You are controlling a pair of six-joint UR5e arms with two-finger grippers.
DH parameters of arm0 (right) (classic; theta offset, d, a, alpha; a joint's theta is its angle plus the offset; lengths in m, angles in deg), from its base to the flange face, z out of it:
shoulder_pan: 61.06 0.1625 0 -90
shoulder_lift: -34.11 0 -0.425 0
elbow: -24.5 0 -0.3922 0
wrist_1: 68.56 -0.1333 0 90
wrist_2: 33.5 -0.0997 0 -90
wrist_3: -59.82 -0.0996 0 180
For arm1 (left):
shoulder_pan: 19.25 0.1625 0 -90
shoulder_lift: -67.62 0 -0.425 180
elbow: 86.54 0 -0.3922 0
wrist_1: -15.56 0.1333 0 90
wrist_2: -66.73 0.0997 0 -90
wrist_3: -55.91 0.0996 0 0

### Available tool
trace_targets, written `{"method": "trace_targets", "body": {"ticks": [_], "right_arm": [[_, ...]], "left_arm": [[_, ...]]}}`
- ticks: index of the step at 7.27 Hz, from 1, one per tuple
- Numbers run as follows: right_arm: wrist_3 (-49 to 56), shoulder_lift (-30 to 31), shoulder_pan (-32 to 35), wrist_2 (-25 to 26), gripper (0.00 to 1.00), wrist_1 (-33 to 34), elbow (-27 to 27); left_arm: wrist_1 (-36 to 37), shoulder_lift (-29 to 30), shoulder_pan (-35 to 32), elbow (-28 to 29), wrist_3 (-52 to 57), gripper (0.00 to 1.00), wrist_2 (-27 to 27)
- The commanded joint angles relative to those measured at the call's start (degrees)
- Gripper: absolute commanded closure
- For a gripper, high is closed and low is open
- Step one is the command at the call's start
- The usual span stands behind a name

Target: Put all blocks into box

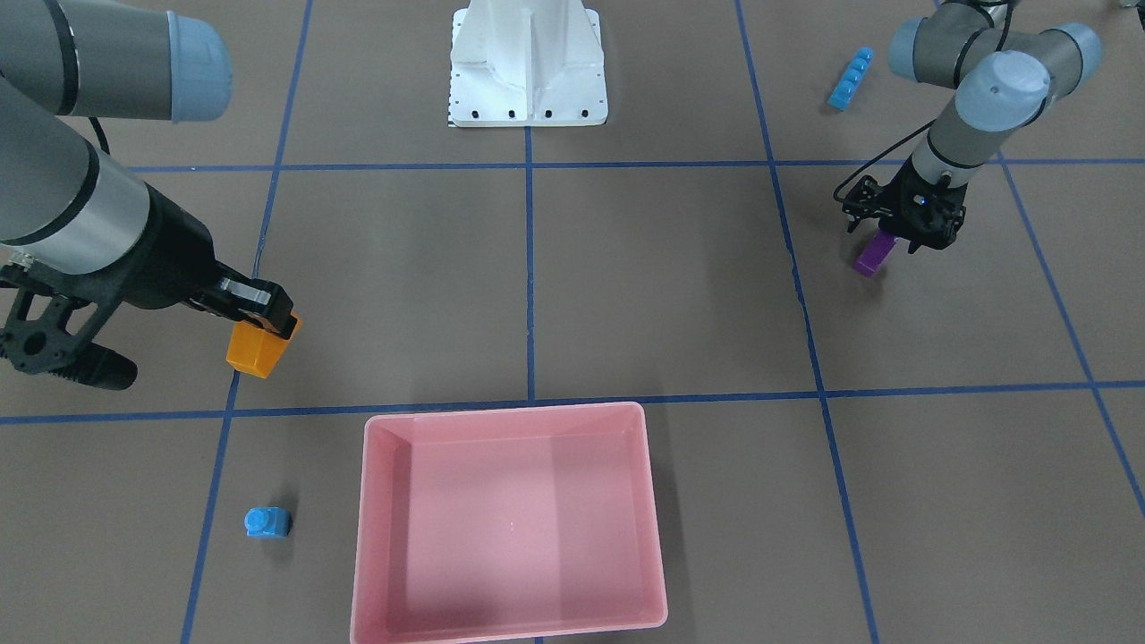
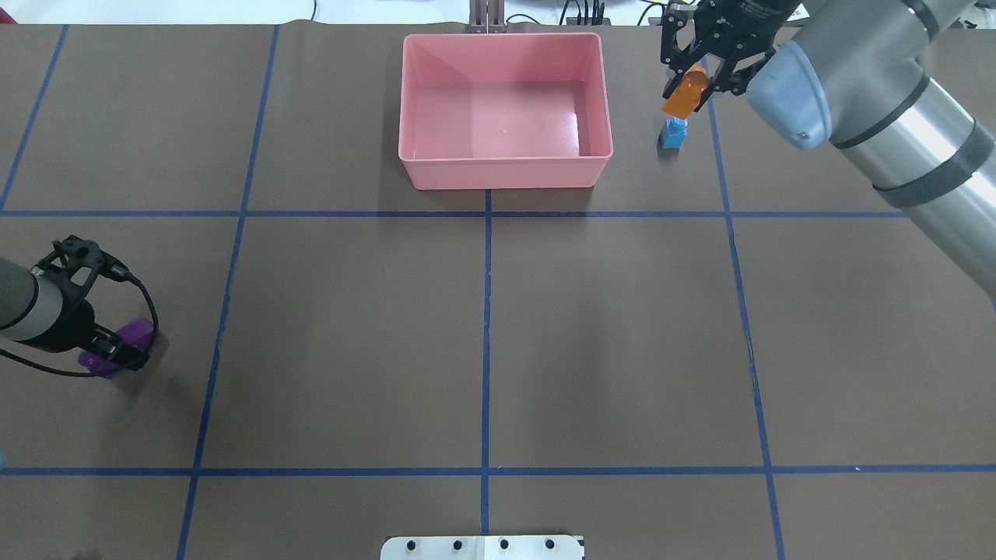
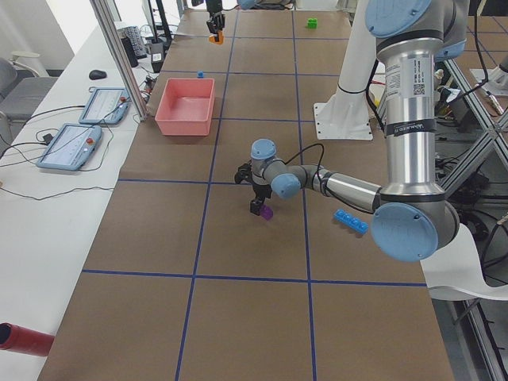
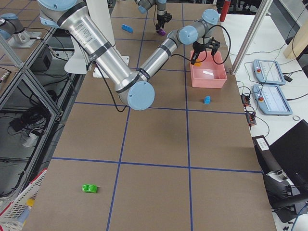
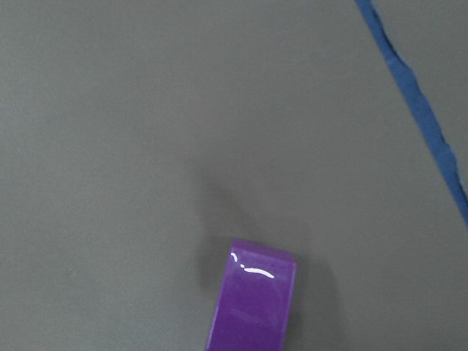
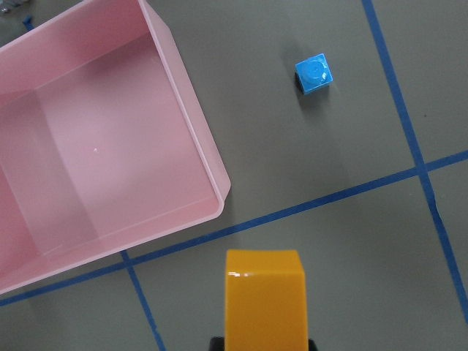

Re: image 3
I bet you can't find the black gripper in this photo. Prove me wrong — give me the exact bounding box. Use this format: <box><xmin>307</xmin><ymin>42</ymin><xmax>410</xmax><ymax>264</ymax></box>
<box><xmin>249</xmin><ymin>182</ymin><xmax>272</xmax><ymax>215</ymax></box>
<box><xmin>206</xmin><ymin>0</ymin><xmax>225</xmax><ymax>35</ymax></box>

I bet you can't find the purple toy block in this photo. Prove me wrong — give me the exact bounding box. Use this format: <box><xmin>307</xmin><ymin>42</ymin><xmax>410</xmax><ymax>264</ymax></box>
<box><xmin>259</xmin><ymin>205</ymin><xmax>273</xmax><ymax>221</ymax></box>

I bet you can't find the orange toy block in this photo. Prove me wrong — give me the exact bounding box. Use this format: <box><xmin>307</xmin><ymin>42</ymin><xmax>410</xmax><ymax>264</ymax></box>
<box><xmin>208</xmin><ymin>31</ymin><xmax>224</xmax><ymax>45</ymax></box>

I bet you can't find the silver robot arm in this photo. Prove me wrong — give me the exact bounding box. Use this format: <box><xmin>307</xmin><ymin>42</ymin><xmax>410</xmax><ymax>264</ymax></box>
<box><xmin>235</xmin><ymin>1</ymin><xmax>469</xmax><ymax>262</ymax></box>

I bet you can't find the pink plastic box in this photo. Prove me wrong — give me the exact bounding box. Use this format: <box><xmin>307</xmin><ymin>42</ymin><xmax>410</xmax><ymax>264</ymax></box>
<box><xmin>155</xmin><ymin>78</ymin><xmax>215</xmax><ymax>137</ymax></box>

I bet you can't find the long blue toy block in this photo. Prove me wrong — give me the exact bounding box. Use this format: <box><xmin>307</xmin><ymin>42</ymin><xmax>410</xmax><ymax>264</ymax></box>
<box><xmin>333</xmin><ymin>209</ymin><xmax>368</xmax><ymax>235</ymax></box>

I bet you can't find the black keyboard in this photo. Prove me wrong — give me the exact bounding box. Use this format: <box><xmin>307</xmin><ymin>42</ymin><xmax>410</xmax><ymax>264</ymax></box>
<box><xmin>118</xmin><ymin>26</ymin><xmax>147</xmax><ymax>67</ymax></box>

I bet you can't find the green toy block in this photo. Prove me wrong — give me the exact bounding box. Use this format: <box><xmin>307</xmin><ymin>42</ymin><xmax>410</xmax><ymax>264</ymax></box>
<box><xmin>306</xmin><ymin>17</ymin><xmax>318</xmax><ymax>29</ymax></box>

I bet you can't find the black computer mouse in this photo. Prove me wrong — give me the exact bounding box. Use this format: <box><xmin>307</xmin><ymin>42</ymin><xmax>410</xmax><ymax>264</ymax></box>
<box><xmin>89</xmin><ymin>70</ymin><xmax>107</xmax><ymax>80</ymax></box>

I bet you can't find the upper blue teach pendant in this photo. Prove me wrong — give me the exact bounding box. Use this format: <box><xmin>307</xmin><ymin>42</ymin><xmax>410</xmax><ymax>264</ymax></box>
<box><xmin>79</xmin><ymin>87</ymin><xmax>130</xmax><ymax>125</ymax></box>

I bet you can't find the blue teach pendant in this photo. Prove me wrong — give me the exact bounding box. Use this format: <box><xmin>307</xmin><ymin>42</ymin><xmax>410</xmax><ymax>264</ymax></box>
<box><xmin>79</xmin><ymin>87</ymin><xmax>130</xmax><ymax>125</ymax></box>
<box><xmin>36</xmin><ymin>123</ymin><xmax>102</xmax><ymax>171</ymax></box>

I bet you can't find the lower blue teach pendant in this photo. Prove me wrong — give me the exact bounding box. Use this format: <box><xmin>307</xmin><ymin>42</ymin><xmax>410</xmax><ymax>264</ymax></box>
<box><xmin>36</xmin><ymin>123</ymin><xmax>102</xmax><ymax>171</ymax></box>

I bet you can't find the red bottle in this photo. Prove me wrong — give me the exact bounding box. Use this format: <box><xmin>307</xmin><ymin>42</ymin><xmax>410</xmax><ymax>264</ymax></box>
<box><xmin>1</xmin><ymin>322</ymin><xmax>55</xmax><ymax>356</ymax></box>

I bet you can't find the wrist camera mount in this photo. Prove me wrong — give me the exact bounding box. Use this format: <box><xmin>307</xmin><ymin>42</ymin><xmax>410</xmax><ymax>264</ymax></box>
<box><xmin>234</xmin><ymin>162</ymin><xmax>252</xmax><ymax>184</ymax></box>

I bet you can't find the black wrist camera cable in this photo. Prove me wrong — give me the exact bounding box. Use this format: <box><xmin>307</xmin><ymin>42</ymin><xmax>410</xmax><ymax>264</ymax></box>
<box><xmin>283</xmin><ymin>143</ymin><xmax>330</xmax><ymax>198</ymax></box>

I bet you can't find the aluminium frame post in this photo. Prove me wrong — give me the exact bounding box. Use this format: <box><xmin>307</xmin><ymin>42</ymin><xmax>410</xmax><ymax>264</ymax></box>
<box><xmin>90</xmin><ymin>0</ymin><xmax>148</xmax><ymax>121</ymax></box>

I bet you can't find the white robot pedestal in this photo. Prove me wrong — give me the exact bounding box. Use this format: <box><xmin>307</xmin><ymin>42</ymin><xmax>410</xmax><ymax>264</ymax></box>
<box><xmin>314</xmin><ymin>0</ymin><xmax>376</xmax><ymax>140</ymax></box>

